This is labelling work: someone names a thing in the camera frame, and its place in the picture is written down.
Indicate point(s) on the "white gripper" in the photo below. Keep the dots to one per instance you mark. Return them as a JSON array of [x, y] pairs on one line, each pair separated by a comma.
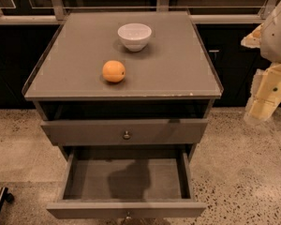
[[276, 38]]

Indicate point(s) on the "orange fruit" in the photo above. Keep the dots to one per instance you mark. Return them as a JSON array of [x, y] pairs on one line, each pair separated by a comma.
[[113, 71]]

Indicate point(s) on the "grey drawer cabinet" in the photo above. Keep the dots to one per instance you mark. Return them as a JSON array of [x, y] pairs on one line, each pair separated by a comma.
[[172, 77]]

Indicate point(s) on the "grey top drawer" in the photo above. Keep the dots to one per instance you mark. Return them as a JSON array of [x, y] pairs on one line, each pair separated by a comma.
[[110, 132]]

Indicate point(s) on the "metal top drawer knob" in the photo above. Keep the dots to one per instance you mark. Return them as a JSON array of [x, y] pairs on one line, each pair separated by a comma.
[[126, 135]]

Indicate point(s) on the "metal drawer knob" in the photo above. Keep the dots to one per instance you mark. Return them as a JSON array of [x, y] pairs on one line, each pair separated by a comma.
[[128, 216], [126, 135]]

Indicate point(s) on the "open grey middle drawer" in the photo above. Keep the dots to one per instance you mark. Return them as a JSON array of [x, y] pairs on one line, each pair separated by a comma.
[[145, 183]]

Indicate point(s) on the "metal middle drawer knob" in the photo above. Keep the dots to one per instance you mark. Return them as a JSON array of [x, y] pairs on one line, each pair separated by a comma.
[[128, 216]]

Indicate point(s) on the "white ceramic bowl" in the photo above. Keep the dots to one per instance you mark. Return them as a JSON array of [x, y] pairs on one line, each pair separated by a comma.
[[134, 36]]

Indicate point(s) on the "metal glass railing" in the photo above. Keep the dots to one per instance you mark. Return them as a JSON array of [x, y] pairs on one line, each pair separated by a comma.
[[201, 11]]

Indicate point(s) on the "black caster base corner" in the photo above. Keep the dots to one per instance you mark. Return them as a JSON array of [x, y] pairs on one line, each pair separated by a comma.
[[5, 196]]

